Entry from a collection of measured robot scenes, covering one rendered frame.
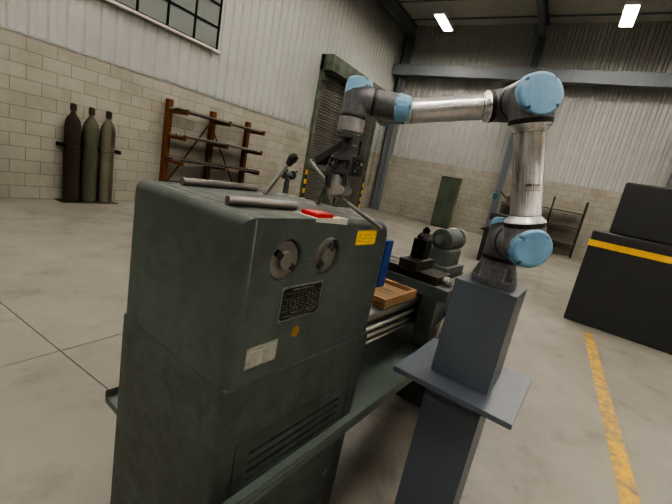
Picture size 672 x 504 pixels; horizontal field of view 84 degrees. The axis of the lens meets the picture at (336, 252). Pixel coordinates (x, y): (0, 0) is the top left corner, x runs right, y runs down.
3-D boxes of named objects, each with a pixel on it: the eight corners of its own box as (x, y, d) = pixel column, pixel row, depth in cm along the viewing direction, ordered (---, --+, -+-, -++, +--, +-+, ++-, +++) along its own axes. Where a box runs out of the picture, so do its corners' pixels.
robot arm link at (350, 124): (334, 114, 107) (350, 121, 114) (331, 130, 108) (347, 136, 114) (355, 116, 103) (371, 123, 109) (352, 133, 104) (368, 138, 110)
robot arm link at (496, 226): (510, 255, 133) (521, 218, 130) (527, 264, 120) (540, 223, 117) (477, 249, 133) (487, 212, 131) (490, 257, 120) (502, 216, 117)
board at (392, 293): (383, 309, 152) (386, 300, 152) (317, 281, 173) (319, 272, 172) (415, 297, 176) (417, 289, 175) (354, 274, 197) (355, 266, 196)
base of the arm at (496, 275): (519, 287, 132) (527, 260, 130) (510, 293, 119) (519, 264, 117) (476, 274, 140) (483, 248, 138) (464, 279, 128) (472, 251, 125)
